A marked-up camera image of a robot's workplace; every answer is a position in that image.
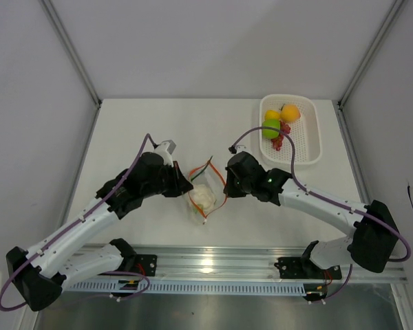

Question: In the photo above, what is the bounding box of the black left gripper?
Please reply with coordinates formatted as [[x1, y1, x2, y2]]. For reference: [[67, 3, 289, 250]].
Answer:
[[142, 161, 193, 198]]

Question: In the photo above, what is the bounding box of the clear orange-zipper zip bag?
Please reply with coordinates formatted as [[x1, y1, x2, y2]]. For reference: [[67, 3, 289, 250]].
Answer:
[[187, 156, 228, 225]]

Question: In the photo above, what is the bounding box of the white cauliflower with green leaves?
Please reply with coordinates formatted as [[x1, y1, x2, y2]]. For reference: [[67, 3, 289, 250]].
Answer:
[[189, 184, 216, 213]]

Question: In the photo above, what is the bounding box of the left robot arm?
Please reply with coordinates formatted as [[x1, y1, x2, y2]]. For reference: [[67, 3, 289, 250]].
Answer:
[[6, 152, 193, 311]]

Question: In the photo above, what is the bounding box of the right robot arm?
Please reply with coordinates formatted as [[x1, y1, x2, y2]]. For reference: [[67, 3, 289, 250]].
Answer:
[[224, 151, 398, 279]]

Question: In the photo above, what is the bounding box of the green apple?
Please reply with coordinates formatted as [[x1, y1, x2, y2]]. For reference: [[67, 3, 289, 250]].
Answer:
[[262, 119, 281, 140]]

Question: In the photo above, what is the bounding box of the red grape bunch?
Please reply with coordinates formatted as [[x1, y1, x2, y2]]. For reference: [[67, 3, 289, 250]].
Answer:
[[271, 121, 290, 151]]

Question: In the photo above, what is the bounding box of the yellow lemon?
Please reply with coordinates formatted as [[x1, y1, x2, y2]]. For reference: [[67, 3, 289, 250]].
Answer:
[[264, 109, 282, 121]]

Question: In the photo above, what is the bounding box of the white perforated plastic basket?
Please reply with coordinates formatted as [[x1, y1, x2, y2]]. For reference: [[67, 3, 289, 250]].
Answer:
[[259, 94, 322, 170]]

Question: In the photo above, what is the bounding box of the orange fruit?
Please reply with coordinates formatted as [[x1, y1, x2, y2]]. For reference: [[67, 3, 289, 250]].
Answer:
[[280, 104, 301, 123]]

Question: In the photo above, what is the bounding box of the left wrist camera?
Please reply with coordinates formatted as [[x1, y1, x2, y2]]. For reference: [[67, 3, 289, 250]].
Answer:
[[153, 140, 176, 166]]

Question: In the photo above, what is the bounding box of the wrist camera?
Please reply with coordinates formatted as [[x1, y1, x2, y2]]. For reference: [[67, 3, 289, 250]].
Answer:
[[153, 140, 176, 166], [228, 144, 247, 155]]

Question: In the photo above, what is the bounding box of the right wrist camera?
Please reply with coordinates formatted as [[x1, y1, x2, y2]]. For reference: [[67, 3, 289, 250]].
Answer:
[[228, 144, 247, 155]]

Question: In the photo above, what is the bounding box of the aluminium mounting rail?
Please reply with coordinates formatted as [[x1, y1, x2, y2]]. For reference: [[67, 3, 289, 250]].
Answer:
[[60, 244, 409, 285]]

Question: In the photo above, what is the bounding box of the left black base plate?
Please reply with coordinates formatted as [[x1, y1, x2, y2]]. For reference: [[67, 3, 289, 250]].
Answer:
[[96, 254, 157, 277]]

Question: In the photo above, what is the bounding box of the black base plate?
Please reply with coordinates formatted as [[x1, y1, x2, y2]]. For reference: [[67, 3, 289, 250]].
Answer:
[[96, 254, 157, 277], [274, 257, 342, 280]]

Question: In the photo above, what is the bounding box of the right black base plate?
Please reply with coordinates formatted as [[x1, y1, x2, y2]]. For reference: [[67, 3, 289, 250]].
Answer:
[[274, 257, 342, 280]]

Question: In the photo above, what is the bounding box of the slotted white cable duct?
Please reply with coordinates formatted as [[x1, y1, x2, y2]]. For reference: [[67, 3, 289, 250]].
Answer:
[[68, 278, 306, 296]]

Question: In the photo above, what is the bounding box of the left aluminium frame post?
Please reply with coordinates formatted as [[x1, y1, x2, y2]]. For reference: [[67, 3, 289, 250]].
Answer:
[[39, 0, 102, 109]]

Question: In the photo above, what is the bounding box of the aluminium frame post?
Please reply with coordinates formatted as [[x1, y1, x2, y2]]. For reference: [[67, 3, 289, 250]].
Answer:
[[337, 0, 408, 111], [39, 0, 102, 109]]

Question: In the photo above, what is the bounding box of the right aluminium frame post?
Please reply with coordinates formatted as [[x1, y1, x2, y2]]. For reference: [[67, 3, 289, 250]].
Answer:
[[337, 0, 408, 111]]

